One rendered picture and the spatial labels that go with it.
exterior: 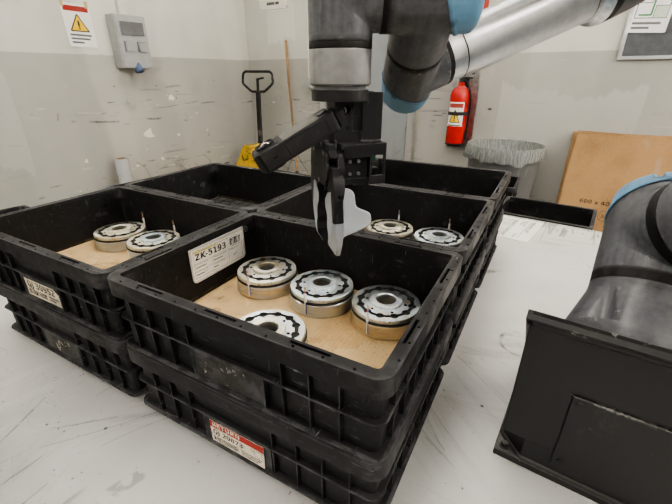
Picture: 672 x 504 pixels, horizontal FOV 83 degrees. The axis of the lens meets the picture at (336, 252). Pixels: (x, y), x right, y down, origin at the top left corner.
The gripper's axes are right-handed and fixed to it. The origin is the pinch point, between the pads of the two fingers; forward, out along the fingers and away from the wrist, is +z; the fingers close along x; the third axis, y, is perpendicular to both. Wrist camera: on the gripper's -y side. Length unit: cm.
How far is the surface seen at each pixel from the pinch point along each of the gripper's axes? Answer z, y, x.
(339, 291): 9.2, 2.2, 0.4
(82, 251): 12, -41, 38
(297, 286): 9.1, -3.6, 4.0
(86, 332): 14.0, -35.5, 9.5
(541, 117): 9, 241, 195
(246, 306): 12.1, -11.7, 5.5
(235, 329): 2.3, -14.5, -14.1
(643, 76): -20, 274, 149
